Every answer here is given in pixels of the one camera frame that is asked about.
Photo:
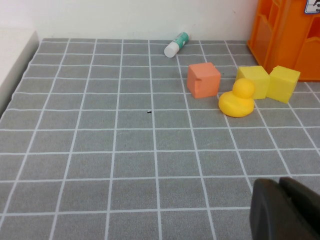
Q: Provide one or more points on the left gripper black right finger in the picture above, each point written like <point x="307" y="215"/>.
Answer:
<point x="305" y="207"/>

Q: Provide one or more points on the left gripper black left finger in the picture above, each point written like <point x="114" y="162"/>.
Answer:
<point x="270" y="215"/>

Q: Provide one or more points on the orange plastic cutlery holder crate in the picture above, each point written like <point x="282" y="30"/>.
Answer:
<point x="282" y="40"/>

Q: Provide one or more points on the yellow rubber duck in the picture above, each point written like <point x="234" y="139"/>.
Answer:
<point x="236" y="103"/>

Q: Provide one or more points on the yellow foam cube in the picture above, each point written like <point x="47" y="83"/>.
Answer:
<point x="260" y="77"/>
<point x="282" y="85"/>

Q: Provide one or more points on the orange foam cube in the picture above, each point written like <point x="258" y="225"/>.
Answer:
<point x="203" y="80"/>

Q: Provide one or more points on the white green glue stick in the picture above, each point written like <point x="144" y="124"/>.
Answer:
<point x="175" y="46"/>

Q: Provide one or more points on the white label spoon character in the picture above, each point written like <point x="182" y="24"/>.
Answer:
<point x="312" y="6"/>

